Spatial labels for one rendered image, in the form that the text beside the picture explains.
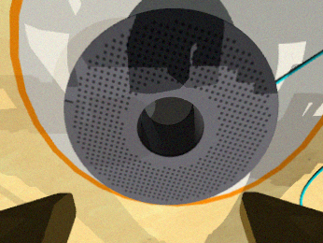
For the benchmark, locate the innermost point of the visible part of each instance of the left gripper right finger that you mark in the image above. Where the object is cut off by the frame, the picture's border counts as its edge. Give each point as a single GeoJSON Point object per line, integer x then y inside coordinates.
{"type": "Point", "coordinates": [268, 219]}

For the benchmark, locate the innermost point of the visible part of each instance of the turquoise wire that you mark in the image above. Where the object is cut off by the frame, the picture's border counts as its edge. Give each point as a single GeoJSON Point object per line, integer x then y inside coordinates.
{"type": "Point", "coordinates": [287, 75]}

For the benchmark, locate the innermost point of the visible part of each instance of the grey perforated disc with centre hole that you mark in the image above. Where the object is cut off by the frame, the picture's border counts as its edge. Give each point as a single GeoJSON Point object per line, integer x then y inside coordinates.
{"type": "Point", "coordinates": [171, 52]}

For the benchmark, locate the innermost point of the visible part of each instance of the orange painted ring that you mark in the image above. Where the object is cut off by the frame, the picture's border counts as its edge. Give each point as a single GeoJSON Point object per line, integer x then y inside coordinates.
{"type": "Point", "coordinates": [14, 57]}

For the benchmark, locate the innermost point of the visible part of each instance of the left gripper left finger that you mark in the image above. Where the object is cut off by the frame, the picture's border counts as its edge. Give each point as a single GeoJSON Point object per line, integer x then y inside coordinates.
{"type": "Point", "coordinates": [45, 220]}

